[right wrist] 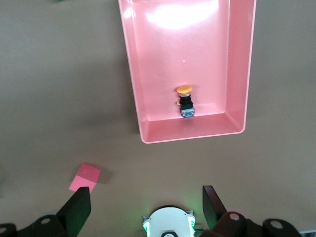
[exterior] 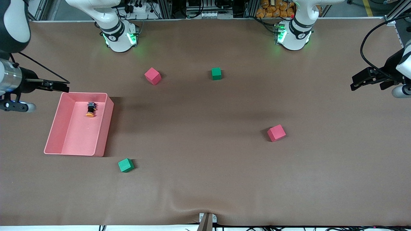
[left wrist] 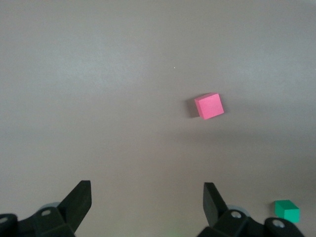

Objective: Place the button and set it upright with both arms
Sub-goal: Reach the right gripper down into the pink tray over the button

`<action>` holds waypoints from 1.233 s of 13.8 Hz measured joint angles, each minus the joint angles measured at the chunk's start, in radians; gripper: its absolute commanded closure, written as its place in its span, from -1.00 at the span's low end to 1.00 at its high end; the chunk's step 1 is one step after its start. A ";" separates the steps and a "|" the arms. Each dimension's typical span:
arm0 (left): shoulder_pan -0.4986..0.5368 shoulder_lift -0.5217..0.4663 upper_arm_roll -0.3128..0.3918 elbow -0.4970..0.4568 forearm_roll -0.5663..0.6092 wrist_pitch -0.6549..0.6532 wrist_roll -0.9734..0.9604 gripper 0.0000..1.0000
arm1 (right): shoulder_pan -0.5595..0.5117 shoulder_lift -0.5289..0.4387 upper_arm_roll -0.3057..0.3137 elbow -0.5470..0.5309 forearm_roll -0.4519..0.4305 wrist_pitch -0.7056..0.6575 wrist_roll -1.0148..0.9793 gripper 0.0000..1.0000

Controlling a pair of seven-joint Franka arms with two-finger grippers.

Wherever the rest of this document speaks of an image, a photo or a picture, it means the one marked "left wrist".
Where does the green foam cube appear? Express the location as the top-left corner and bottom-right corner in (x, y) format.
(274, 199), (301, 224)

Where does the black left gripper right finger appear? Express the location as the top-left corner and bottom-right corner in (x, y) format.
(196, 182), (306, 237)

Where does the red foam cube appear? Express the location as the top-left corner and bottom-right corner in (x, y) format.
(194, 92), (225, 121)

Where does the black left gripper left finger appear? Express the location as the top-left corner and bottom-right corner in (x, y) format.
(0, 180), (92, 237)

